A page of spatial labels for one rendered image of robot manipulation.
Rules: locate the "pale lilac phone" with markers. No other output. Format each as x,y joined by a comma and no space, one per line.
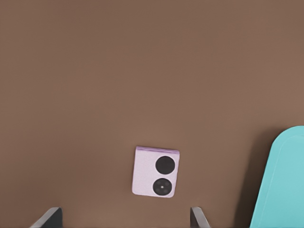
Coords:
145,173

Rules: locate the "pale blue-green tray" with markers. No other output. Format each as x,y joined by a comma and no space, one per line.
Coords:
280,180

